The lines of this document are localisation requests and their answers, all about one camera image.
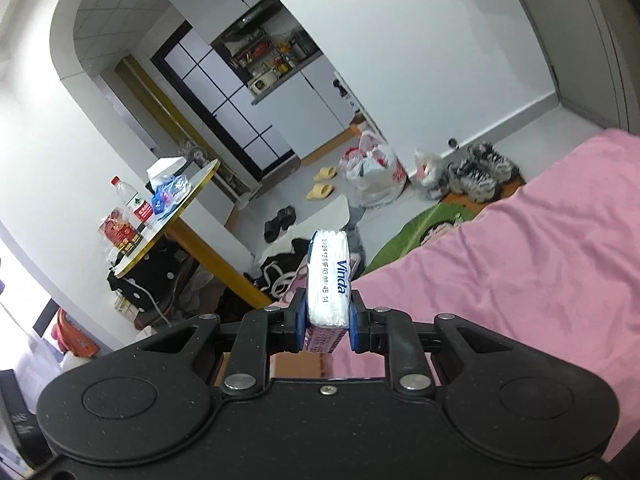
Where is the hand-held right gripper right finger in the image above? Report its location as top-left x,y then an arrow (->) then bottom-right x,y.
348,290 -> 506,395

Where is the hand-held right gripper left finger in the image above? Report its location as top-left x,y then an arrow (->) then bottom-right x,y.
145,290 -> 308,395

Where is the white tissue pack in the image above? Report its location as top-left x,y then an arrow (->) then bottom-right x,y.
305,229 -> 353,356

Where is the brown cardboard box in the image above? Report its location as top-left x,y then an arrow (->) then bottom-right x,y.
212,351 -> 333,386

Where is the pink printed cushion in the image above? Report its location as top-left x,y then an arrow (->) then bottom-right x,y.
285,252 -> 362,303

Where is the black clothes pile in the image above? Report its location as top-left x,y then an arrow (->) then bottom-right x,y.
244,237 -> 311,306

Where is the white floor rug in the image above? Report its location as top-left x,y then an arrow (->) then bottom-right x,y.
255,195 -> 351,261

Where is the green leaf floor mat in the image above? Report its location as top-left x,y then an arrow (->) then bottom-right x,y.
361,205 -> 478,276

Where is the pink bed sheet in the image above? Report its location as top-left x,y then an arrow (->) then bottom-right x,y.
272,129 -> 640,466

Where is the white plastic bag red print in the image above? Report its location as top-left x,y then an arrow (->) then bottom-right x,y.
340,130 -> 407,208

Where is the black dotted stool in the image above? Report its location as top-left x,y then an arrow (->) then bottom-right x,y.
107,237 -> 193,306

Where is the round table with yellow edge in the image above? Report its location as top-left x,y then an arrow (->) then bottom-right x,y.
112,159 -> 273,308

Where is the clear plastic bag with clutter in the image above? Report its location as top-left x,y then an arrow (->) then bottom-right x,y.
410,149 -> 451,200

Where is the blue plastic bag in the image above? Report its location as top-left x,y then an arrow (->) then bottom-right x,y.
150,174 -> 192,216

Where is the small desk fan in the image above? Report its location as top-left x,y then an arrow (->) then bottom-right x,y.
177,141 -> 211,166

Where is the red snack bag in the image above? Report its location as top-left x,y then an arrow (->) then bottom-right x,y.
98,207 -> 143,256

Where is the white tissue box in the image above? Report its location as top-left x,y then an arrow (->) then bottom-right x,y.
146,157 -> 187,181

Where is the clear water bottle red cap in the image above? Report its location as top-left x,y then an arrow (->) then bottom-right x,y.
110,176 -> 153,233

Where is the white kitchen cabinet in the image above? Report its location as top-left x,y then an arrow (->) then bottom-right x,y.
250,55 -> 366,161

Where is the orange bag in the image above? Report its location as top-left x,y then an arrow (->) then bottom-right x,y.
50,307 -> 98,361

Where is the black framed sliding door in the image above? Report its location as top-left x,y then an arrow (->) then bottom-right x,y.
151,20 -> 301,181

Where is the white rice cooker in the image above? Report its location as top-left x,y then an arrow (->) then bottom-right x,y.
248,71 -> 281,95

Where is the kitchen shelf with bottles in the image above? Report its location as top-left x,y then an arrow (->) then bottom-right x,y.
220,25 -> 321,78

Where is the white cable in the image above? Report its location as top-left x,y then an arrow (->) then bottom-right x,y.
112,260 -> 173,328

